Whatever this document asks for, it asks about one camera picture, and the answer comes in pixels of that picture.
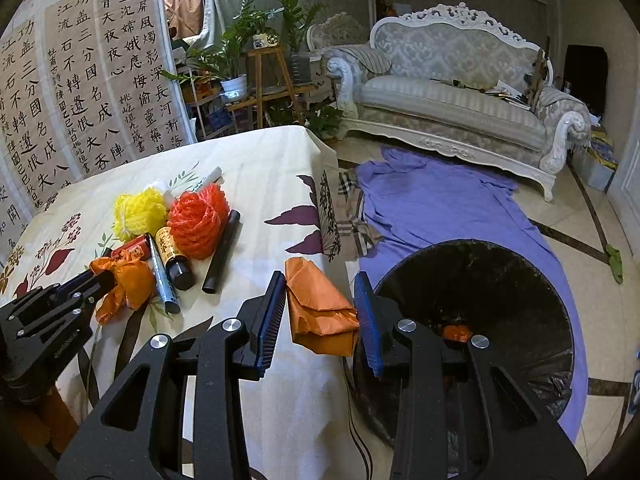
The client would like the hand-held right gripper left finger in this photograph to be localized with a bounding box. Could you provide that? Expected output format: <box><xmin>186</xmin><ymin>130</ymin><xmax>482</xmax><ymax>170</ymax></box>
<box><xmin>56</xmin><ymin>270</ymin><xmax>289</xmax><ymax>480</ymax></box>

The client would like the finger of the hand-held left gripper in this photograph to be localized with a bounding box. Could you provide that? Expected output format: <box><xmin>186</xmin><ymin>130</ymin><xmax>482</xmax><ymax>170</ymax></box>
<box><xmin>50</xmin><ymin>247</ymin><xmax>113</xmax><ymax>295</ymax></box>
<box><xmin>0</xmin><ymin>272</ymin><xmax>113</xmax><ymax>342</ymax></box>

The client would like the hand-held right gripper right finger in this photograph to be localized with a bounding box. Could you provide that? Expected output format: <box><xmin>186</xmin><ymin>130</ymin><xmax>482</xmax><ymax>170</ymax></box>
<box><xmin>352</xmin><ymin>270</ymin><xmax>588</xmax><ymax>480</ymax></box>

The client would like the orange paper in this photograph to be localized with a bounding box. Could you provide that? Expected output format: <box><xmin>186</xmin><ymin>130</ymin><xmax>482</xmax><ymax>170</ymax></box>
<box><xmin>284</xmin><ymin>256</ymin><xmax>361</xmax><ymax>357</ymax></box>
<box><xmin>90</xmin><ymin>255</ymin><xmax>155</xmax><ymax>325</ymax></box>

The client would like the red tube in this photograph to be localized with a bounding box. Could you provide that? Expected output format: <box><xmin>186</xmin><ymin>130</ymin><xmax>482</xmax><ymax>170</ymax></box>
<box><xmin>109</xmin><ymin>234</ymin><xmax>152</xmax><ymax>263</ymax></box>

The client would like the black tube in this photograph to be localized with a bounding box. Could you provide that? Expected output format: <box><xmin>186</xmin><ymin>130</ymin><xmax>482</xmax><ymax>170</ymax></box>
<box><xmin>201</xmin><ymin>210</ymin><xmax>241</xmax><ymax>295</ymax></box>

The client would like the silver pen tube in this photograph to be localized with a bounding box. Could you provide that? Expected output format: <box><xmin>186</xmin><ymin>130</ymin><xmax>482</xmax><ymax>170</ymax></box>
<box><xmin>145</xmin><ymin>232</ymin><xmax>181</xmax><ymax>315</ymax></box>

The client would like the yellow mesh net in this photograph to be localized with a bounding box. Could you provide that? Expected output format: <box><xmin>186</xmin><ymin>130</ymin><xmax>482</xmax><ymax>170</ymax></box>
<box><xmin>112</xmin><ymin>190</ymin><xmax>168</xmax><ymax>241</ymax></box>

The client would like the black ink bottle yellow label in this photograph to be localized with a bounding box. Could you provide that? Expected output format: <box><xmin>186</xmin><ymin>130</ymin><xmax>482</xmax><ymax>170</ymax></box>
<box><xmin>154</xmin><ymin>226</ymin><xmax>195</xmax><ymax>291</ymax></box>

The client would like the orange mesh net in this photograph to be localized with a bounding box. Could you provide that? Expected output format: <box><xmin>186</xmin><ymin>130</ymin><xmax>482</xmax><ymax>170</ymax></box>
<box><xmin>166</xmin><ymin>182</ymin><xmax>231</xmax><ymax>260</ymax></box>

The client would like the bin with black bag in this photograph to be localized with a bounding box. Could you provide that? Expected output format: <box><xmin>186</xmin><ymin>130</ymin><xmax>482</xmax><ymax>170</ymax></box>
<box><xmin>350</xmin><ymin>239</ymin><xmax>576</xmax><ymax>451</ymax></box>

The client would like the white tube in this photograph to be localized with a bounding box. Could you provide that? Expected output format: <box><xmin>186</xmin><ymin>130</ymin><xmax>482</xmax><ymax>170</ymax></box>
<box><xmin>192</xmin><ymin>166</ymin><xmax>223</xmax><ymax>192</ymax></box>

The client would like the person's left hand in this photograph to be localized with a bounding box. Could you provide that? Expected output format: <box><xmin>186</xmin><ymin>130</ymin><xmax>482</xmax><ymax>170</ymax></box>
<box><xmin>0</xmin><ymin>394</ymin><xmax>80</xmax><ymax>457</ymax></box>

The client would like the plaid cloth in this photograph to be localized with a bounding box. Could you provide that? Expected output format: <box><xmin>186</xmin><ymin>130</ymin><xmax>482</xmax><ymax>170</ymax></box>
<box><xmin>334</xmin><ymin>170</ymin><xmax>383</xmax><ymax>261</ymax></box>

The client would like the floral tablecloth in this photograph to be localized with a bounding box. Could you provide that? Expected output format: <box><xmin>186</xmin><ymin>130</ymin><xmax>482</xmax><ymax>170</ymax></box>
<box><xmin>0</xmin><ymin>125</ymin><xmax>361</xmax><ymax>480</ymax></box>

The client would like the purple sheet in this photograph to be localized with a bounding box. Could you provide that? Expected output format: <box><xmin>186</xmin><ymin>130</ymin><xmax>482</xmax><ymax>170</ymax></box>
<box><xmin>356</xmin><ymin>145</ymin><xmax>588</xmax><ymax>441</ymax></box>

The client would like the calligraphy paper sheet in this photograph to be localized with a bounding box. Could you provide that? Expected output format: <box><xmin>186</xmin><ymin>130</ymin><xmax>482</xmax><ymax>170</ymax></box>
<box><xmin>42</xmin><ymin>0</ymin><xmax>132</xmax><ymax>186</ymax></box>
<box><xmin>92</xmin><ymin>0</ymin><xmax>198</xmax><ymax>161</ymax></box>
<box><xmin>0</xmin><ymin>25</ymin><xmax>66</xmax><ymax>211</ymax></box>

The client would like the low leafy plant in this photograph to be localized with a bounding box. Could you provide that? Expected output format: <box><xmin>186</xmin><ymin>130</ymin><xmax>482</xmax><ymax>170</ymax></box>
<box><xmin>300</xmin><ymin>105</ymin><xmax>346</xmax><ymax>140</ymax></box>

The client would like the metal plant rack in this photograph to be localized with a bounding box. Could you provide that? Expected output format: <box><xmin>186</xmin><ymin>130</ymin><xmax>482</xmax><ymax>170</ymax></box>
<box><xmin>179</xmin><ymin>80</ymin><xmax>237</xmax><ymax>142</ymax></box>

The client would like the white carved sofa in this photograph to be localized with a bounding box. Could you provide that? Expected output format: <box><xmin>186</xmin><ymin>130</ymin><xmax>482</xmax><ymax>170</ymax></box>
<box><xmin>320</xmin><ymin>2</ymin><xmax>593</xmax><ymax>201</ymax></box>

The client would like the plant in white pot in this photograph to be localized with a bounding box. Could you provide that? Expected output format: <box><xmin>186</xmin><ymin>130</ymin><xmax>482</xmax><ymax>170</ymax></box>
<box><xmin>160</xmin><ymin>2</ymin><xmax>273</xmax><ymax>103</ymax></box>

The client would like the wooden plant stand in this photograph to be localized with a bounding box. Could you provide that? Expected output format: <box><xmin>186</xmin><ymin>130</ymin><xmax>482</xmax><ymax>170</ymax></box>
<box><xmin>244</xmin><ymin>47</ymin><xmax>321</xmax><ymax>126</ymax></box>

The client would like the green rag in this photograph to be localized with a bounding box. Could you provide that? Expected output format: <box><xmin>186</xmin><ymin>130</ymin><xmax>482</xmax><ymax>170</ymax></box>
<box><xmin>605</xmin><ymin>245</ymin><xmax>625</xmax><ymax>285</ymax></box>

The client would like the striped throw blanket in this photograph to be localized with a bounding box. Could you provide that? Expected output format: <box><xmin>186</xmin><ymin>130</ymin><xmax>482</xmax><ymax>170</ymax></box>
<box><xmin>345</xmin><ymin>45</ymin><xmax>393</xmax><ymax>78</ymax></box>

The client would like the pile of papers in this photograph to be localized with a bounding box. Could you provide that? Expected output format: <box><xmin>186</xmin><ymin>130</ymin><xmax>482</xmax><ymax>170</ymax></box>
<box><xmin>481</xmin><ymin>80</ymin><xmax>533</xmax><ymax>109</ymax></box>

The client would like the colourful cardboard box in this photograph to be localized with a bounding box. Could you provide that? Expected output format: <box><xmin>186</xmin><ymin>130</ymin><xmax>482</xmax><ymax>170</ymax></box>
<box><xmin>572</xmin><ymin>125</ymin><xmax>621</xmax><ymax>193</ymax></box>

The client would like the white carved armchair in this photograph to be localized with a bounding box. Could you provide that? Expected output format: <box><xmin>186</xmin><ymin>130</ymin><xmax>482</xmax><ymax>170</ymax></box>
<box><xmin>306</xmin><ymin>12</ymin><xmax>371</xmax><ymax>53</ymax></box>

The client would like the brown wooden ornament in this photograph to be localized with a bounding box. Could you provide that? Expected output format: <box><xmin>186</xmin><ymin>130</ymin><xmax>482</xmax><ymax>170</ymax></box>
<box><xmin>530</xmin><ymin>49</ymin><xmax>553</xmax><ymax>111</ymax></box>

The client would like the tall green plant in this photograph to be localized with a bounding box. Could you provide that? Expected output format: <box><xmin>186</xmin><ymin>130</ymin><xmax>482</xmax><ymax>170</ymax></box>
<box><xmin>270</xmin><ymin>0</ymin><xmax>326</xmax><ymax>56</ymax></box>

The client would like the black cable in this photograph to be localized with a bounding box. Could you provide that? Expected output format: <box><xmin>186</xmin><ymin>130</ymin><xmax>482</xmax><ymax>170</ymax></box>
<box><xmin>342</xmin><ymin>355</ymin><xmax>381</xmax><ymax>480</ymax></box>

